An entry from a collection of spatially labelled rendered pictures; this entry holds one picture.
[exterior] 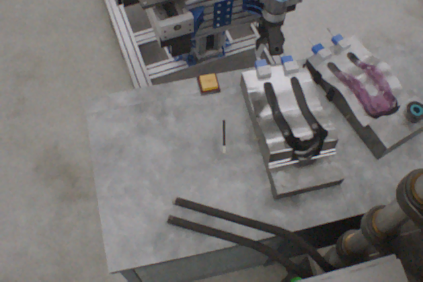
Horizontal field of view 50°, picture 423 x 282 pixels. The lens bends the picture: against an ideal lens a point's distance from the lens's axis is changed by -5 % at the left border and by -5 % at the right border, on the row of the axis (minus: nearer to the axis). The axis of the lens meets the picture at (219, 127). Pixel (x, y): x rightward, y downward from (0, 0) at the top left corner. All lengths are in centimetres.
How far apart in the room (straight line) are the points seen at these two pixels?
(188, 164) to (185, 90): 32
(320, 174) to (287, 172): 12
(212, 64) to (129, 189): 117
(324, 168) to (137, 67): 133
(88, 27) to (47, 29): 28
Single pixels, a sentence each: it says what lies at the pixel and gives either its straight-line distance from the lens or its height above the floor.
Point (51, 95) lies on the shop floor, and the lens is 297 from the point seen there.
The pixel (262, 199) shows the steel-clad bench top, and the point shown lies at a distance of 174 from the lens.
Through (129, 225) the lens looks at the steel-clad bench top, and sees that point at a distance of 171.
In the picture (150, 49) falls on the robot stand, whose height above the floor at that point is 21.
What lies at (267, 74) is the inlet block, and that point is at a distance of 185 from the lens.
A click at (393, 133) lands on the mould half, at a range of 186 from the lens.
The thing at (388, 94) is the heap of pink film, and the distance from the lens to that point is 195.
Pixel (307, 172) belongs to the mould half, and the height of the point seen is 86.
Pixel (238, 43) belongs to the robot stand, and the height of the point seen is 23.
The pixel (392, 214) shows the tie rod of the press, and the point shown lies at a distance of 117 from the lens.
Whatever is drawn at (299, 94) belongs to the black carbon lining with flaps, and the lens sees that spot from 186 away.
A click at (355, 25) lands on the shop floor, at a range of 334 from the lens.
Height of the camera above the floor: 244
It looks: 63 degrees down
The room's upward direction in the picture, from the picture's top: 5 degrees clockwise
